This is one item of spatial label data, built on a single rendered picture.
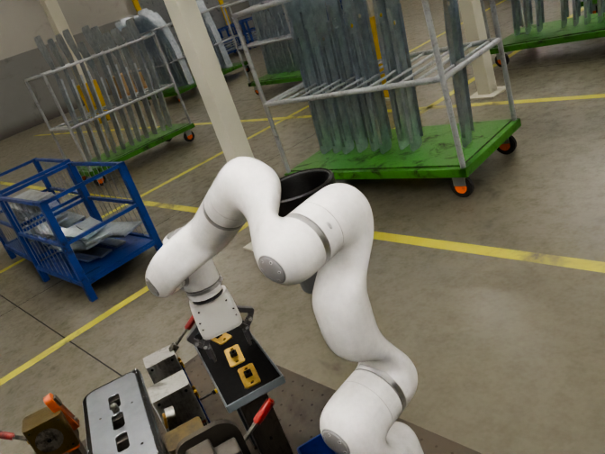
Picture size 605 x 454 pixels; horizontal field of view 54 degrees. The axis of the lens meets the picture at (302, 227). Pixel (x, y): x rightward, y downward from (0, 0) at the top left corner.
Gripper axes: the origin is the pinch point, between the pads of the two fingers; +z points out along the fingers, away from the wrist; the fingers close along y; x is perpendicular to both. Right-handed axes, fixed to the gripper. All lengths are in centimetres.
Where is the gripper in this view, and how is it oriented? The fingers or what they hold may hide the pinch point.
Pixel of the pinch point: (230, 347)
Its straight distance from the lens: 147.1
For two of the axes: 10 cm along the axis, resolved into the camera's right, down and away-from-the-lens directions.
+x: 3.1, 2.8, -9.1
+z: 3.1, 8.7, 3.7
